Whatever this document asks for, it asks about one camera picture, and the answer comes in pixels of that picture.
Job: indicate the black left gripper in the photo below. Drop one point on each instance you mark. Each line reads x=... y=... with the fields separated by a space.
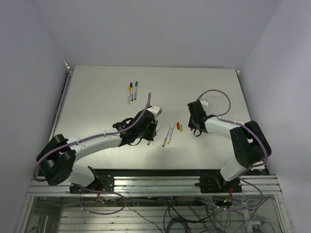
x=153 y=133

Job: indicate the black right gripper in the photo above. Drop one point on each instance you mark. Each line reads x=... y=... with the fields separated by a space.
x=190 y=124

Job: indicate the white pen red end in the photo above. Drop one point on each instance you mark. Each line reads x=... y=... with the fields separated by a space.
x=166 y=136

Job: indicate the white pen yellow end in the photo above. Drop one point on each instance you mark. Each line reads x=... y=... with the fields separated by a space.
x=128 y=98

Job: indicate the white pen green end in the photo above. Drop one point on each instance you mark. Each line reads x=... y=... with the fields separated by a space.
x=135 y=93

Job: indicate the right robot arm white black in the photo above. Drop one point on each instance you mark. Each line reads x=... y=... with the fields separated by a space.
x=251 y=149

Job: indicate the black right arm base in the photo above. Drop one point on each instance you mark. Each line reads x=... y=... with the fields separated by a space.
x=211 y=181

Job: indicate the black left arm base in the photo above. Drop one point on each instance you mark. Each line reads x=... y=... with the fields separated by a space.
x=97 y=185

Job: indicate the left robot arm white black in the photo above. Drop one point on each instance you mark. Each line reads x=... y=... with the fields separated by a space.
x=57 y=161

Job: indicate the white pen orange end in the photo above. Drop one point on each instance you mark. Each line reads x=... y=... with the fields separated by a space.
x=170 y=134

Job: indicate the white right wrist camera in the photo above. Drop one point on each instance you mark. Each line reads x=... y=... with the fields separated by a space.
x=204 y=102

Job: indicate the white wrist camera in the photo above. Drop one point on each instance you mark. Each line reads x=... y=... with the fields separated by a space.
x=204 y=102
x=156 y=110

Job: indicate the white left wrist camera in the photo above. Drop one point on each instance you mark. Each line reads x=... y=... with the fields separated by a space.
x=156 y=110

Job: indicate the aluminium frame rail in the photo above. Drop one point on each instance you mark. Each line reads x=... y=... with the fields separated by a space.
x=164 y=186

